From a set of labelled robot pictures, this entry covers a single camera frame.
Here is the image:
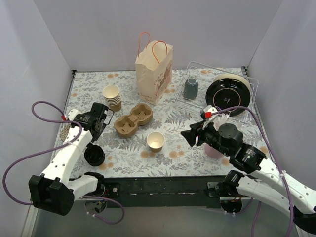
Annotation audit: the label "single brown paper cup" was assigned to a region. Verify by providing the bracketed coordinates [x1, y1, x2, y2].
[146, 131, 165, 153]

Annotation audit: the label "printed kraft paper bag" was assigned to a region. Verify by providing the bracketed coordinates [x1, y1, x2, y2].
[135, 39, 173, 105]

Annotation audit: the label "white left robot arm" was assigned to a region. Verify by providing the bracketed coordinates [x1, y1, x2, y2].
[29, 102, 109, 216]

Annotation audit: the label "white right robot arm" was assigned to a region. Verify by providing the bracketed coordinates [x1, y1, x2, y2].
[181, 121, 316, 234]

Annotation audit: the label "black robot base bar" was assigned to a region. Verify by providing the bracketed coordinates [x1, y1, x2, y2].
[103, 175, 225, 208]

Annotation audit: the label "pink straw holder cup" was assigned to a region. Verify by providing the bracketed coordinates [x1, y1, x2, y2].
[204, 144, 224, 159]

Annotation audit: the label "stack of brown paper cups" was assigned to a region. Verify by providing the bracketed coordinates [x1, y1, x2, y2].
[102, 85, 121, 112]

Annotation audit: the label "stacked brown pulp cup carriers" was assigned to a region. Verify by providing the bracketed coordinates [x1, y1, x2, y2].
[114, 103, 153, 138]

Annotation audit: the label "stack of black cup lids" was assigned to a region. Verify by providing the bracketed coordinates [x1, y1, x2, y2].
[84, 144, 105, 166]

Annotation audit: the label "patterned ceramic bowl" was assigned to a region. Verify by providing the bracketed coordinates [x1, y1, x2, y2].
[60, 124, 71, 142]

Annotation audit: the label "floral paper table mat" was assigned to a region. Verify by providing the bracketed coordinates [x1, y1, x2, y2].
[53, 68, 276, 178]

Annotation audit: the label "dark teal ceramic cup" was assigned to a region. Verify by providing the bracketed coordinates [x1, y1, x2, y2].
[183, 78, 198, 100]

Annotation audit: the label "cream ceramic plate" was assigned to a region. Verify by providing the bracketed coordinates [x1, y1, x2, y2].
[213, 73, 251, 92]

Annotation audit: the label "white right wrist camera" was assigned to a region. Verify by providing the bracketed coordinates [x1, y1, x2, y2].
[200, 105, 230, 130]

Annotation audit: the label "black plate gold ring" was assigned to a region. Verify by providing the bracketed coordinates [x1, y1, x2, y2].
[205, 75, 252, 117]

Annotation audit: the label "white wire dish rack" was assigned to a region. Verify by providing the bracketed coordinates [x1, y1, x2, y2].
[175, 61, 259, 114]

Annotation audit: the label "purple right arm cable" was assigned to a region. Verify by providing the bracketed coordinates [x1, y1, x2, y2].
[212, 106, 296, 237]

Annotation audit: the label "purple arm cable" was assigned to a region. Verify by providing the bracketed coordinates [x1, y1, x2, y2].
[212, 106, 296, 237]
[2, 101, 83, 205]

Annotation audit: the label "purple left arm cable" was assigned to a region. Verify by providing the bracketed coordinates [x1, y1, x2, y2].
[2, 101, 83, 205]

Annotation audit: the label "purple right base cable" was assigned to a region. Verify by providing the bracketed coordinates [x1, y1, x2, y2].
[223, 197, 262, 237]

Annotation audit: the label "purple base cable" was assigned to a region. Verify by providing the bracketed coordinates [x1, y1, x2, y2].
[82, 196, 126, 225]
[223, 197, 262, 237]

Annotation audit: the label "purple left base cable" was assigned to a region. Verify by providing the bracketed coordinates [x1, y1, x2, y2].
[82, 196, 126, 225]

